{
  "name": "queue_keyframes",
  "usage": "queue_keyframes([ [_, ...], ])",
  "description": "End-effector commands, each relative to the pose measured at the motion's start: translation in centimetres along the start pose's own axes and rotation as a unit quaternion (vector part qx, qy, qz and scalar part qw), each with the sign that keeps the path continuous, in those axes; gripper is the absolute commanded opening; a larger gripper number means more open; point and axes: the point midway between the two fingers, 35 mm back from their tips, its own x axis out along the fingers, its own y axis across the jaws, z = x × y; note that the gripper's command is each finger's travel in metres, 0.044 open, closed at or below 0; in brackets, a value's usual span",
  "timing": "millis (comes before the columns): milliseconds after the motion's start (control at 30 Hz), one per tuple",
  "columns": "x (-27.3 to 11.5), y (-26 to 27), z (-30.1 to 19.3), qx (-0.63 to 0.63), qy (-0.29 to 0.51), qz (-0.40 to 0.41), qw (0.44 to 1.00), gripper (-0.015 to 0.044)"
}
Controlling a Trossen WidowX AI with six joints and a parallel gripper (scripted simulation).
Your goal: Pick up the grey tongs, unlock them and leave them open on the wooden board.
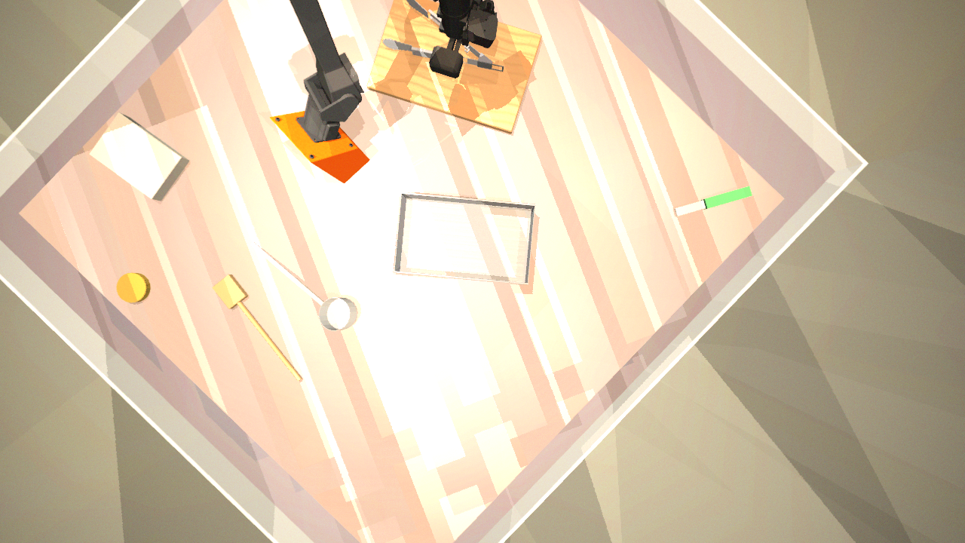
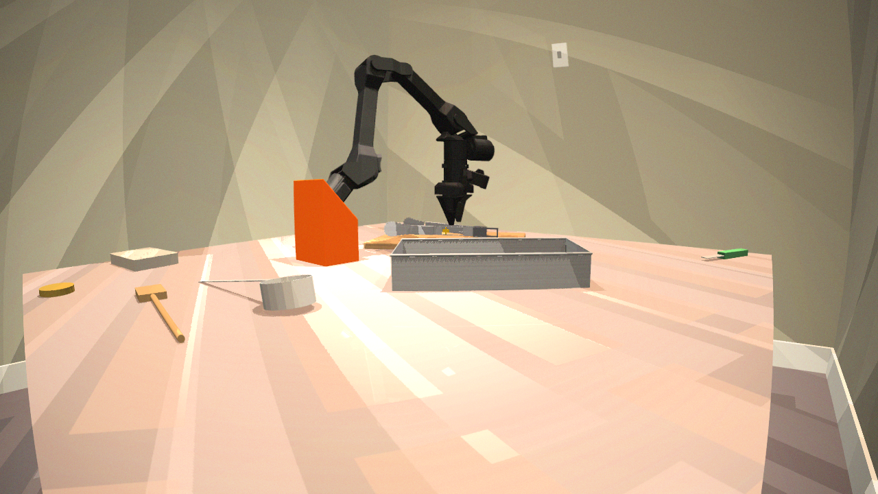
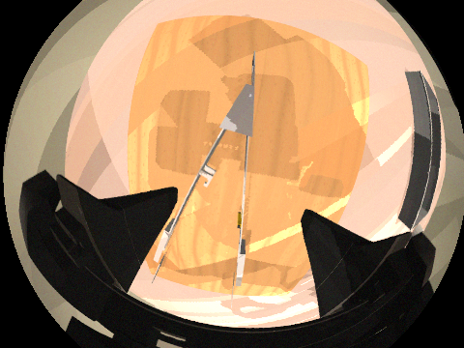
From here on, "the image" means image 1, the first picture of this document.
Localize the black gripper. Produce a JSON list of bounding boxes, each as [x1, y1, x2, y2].
[[429, 0, 483, 78]]

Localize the white rectangular block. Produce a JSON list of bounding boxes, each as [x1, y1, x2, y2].
[[90, 112, 189, 201]]

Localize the grey saucepan with long thin handle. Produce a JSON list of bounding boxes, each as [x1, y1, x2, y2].
[[251, 242, 357, 331]]

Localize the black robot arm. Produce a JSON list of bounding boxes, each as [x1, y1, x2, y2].
[[289, 0, 498, 143]]

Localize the yellow cylinder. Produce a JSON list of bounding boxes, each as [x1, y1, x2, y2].
[[117, 273, 151, 302]]

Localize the grey rectangular tin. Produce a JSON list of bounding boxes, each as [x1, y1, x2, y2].
[[394, 192, 536, 285]]

